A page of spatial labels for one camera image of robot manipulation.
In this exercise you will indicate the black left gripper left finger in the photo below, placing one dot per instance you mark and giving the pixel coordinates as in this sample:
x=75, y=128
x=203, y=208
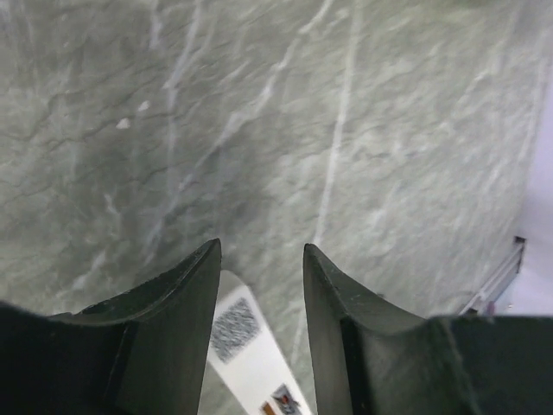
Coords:
x=141, y=352

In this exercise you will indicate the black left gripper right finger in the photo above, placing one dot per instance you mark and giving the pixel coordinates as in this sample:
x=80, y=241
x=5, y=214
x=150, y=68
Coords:
x=371, y=357

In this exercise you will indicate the white remote control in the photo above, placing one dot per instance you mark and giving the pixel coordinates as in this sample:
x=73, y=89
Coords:
x=243, y=350

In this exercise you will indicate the battery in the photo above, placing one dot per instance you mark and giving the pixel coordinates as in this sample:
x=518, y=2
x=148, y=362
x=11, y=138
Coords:
x=281, y=402

